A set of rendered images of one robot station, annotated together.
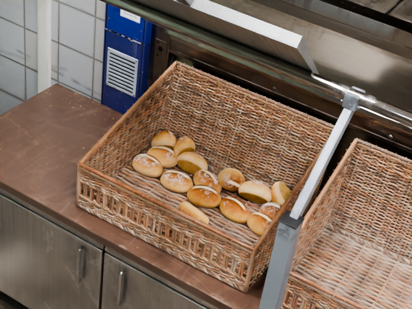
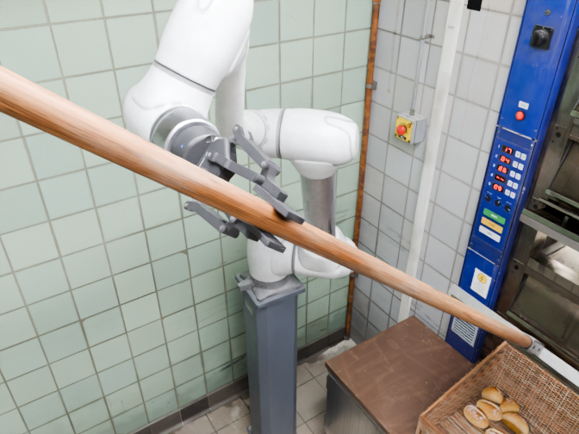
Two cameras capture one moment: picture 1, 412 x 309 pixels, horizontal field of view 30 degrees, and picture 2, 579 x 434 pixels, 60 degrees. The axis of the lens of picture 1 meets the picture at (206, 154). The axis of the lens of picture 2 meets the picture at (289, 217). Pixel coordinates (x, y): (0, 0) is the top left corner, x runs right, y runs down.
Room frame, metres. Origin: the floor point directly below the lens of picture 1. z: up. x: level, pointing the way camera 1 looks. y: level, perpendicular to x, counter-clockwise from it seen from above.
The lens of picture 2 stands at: (0.47, 0.18, 2.26)
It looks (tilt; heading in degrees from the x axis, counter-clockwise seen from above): 33 degrees down; 30
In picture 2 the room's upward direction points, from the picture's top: straight up
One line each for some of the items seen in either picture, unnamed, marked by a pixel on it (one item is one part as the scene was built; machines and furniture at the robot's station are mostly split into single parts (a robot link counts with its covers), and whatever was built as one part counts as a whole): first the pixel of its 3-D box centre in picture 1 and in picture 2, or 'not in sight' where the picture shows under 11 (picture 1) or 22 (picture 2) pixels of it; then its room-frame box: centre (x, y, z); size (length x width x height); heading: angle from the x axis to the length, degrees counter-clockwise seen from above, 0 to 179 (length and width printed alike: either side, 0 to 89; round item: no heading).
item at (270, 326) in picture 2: not in sight; (271, 368); (1.71, 0.99, 0.50); 0.21 x 0.21 x 1.00; 59
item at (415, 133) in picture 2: not in sight; (409, 127); (2.34, 0.71, 1.46); 0.10 x 0.07 x 0.10; 63
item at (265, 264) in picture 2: not in sight; (271, 246); (1.72, 0.98, 1.17); 0.18 x 0.16 x 0.22; 108
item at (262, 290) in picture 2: not in sight; (264, 276); (1.70, 1.00, 1.03); 0.22 x 0.18 x 0.06; 149
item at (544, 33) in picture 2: not in sight; (539, 29); (2.13, 0.32, 1.92); 0.06 x 0.04 x 0.11; 63
